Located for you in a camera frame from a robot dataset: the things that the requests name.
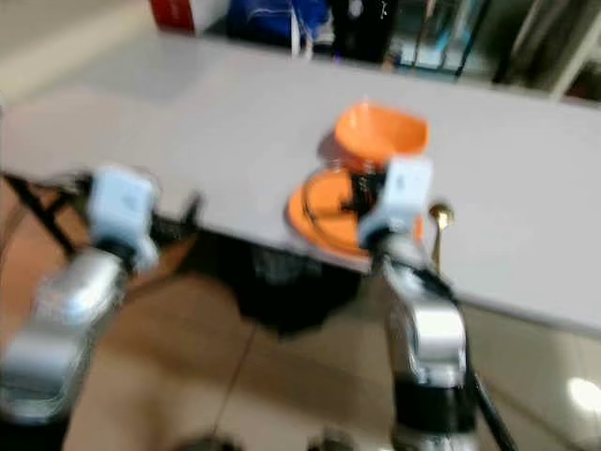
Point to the orange bowl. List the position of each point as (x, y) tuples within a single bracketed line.
[(380, 130)]

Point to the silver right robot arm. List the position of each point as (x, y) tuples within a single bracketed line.
[(432, 329)]

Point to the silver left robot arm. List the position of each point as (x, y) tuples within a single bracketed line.
[(61, 310)]

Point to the orange plate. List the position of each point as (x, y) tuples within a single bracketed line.
[(324, 216)]

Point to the gold spoon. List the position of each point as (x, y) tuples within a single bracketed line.
[(441, 218)]

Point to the black object under table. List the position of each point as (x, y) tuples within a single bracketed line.
[(282, 282)]

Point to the black table leg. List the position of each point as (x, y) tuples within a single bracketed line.
[(42, 211)]

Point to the black bag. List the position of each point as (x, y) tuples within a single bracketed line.
[(362, 28)]

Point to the blue bag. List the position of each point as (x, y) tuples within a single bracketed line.
[(272, 19)]

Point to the red box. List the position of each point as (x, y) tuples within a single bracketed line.
[(174, 11)]

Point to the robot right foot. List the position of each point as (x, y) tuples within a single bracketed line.
[(331, 441)]

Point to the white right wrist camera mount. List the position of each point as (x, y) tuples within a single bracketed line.
[(406, 193)]

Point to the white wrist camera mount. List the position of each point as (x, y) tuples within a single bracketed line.
[(406, 193), (124, 199)]

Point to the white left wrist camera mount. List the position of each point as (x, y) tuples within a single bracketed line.
[(124, 199)]

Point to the white shelf frame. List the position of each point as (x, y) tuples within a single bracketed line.
[(577, 52)]

